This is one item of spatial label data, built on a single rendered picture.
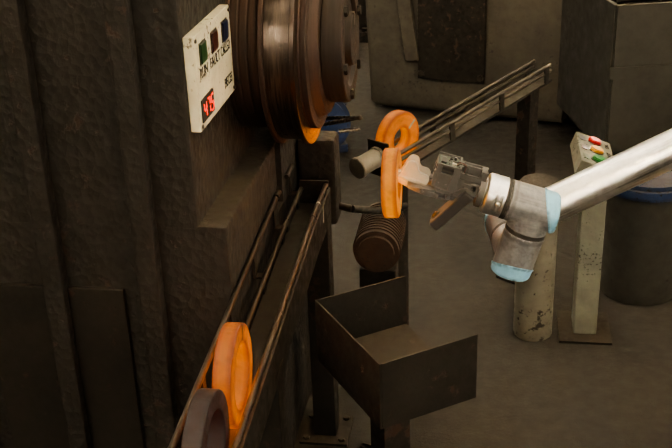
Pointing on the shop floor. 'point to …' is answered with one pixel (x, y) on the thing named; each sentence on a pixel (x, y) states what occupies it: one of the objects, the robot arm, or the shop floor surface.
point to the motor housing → (378, 246)
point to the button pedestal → (586, 264)
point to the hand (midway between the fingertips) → (392, 174)
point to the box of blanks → (617, 51)
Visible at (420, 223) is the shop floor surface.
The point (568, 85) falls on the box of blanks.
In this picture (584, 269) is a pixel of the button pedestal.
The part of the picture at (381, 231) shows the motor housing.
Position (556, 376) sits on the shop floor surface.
